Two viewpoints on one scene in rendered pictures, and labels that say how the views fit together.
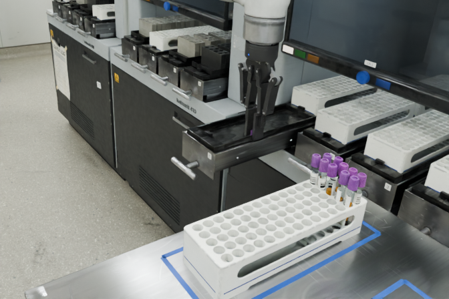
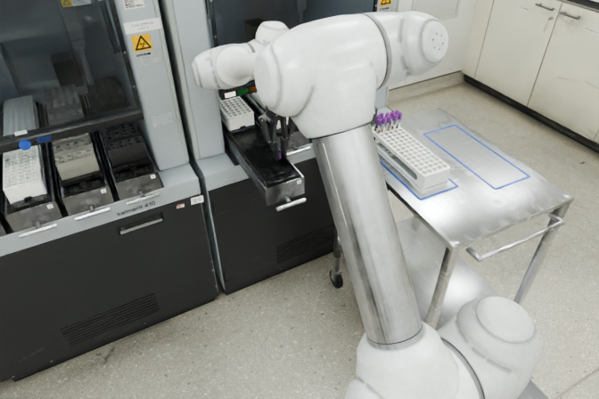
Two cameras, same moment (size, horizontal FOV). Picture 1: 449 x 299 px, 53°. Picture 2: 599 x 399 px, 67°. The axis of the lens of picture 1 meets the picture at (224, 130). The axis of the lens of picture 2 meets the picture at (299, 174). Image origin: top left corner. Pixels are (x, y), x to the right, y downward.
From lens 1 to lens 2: 135 cm
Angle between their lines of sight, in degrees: 66
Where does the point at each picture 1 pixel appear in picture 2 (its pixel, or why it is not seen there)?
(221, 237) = (427, 166)
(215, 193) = (203, 241)
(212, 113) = (179, 187)
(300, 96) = (238, 120)
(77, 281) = (443, 229)
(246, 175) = (235, 199)
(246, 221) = (416, 157)
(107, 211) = not seen: outside the picture
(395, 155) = not seen: hidden behind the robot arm
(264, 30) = not seen: hidden behind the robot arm
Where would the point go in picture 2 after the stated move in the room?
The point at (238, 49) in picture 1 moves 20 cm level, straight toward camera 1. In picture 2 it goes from (161, 126) to (219, 132)
